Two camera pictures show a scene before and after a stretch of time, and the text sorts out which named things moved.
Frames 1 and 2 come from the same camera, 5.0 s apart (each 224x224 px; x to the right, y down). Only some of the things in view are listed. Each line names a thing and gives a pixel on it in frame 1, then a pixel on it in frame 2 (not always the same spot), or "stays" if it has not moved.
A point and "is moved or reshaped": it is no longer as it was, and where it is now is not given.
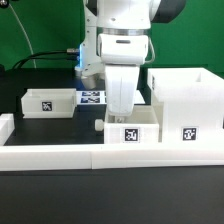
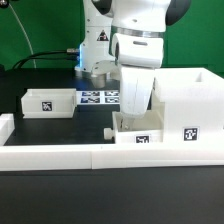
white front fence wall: (20, 158) stays
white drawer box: (45, 103) stays
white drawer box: (141, 127) is moved or reshaped
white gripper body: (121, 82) → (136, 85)
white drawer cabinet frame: (192, 101) stays
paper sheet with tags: (91, 97) stays
